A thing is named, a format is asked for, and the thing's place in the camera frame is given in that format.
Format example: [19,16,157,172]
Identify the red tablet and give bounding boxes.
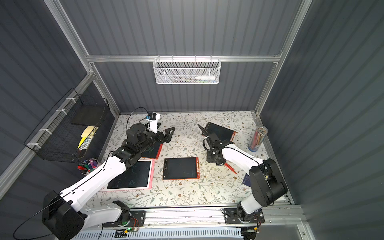
[163,157,200,181]
[205,122,236,142]
[142,143,163,160]

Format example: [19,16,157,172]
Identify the pink white writing tablet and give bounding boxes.
[101,159,155,192]

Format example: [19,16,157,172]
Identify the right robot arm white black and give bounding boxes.
[203,133,288,223]

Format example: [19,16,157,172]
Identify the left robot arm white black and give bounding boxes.
[42,124,175,240]

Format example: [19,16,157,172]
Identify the dark blue book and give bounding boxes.
[242,174,251,187]

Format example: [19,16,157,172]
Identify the clear tube of colour pencils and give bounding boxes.
[248,126,268,152]

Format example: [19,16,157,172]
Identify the white marker in basket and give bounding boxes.
[193,75,216,83]

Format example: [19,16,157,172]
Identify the yellow sticky notes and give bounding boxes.
[78,126,95,149]

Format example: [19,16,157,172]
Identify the black notebook in basket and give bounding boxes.
[71,105,105,127]

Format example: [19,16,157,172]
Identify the pink cup of markers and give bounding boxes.
[78,159,100,176]

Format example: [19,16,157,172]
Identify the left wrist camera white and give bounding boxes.
[147,112,160,134]

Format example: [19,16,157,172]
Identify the white wire mesh basket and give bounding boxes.
[153,56,222,85]

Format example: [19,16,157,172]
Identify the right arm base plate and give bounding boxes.
[221,207,265,226]

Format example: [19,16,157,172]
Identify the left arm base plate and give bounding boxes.
[103,211,146,228]

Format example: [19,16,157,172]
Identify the black wire wall basket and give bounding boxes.
[24,89,113,164]

